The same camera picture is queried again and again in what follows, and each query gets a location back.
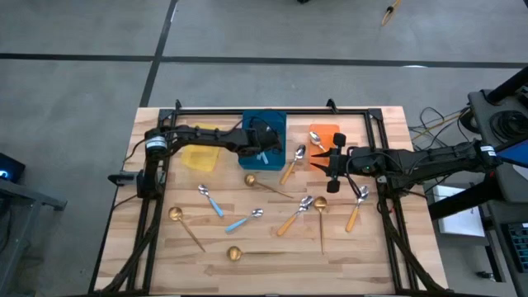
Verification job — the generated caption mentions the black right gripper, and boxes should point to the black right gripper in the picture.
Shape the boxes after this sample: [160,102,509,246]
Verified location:
[309,134,387,194]

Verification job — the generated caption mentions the orange-handled silver spoon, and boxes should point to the orange-handled silver spoon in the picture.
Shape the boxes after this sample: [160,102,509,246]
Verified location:
[279,144,308,186]
[345,185,370,233]
[309,130,328,153]
[276,195,315,238]

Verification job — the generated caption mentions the blue plastic bin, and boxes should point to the blue plastic bin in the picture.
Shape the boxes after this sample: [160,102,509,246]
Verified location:
[238,109,288,172]

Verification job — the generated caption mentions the gold spoon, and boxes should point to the gold spoon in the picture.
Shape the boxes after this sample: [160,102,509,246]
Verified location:
[226,245,287,262]
[243,173,295,200]
[167,205,207,253]
[313,195,328,256]

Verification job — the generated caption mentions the yellow plastic bin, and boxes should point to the yellow plastic bin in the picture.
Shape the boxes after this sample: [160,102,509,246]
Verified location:
[180,122,222,173]

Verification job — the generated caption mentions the orange plastic bin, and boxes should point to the orange plastic bin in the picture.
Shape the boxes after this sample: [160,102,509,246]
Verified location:
[308,123,342,172]

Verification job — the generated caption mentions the white box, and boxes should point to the white box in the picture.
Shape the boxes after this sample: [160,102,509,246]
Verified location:
[431,184,487,238]

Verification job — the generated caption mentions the monitor with blue screen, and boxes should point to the monitor with blue screen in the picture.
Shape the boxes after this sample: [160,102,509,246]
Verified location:
[494,139,528,169]

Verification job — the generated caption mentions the black keyboard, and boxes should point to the black keyboard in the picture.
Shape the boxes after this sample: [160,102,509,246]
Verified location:
[506,221,528,274]

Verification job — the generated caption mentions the grey metal table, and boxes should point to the grey metal table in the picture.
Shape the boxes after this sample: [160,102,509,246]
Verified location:
[0,177,68,290]

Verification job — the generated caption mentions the black device with blue light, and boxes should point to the black device with blue light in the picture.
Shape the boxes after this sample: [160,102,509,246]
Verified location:
[0,152,26,184]

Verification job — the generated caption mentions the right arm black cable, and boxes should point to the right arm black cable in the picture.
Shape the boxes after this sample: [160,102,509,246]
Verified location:
[345,156,366,198]

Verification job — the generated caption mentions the black floor cables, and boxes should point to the black floor cables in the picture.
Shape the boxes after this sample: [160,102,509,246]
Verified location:
[410,106,474,144]

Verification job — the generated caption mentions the thin hanging yellow cable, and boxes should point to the thin hanging yellow cable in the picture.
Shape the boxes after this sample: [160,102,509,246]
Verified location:
[380,0,403,27]

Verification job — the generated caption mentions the coiled black cable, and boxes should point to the coiled black cable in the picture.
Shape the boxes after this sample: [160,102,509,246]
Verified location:
[489,110,528,144]

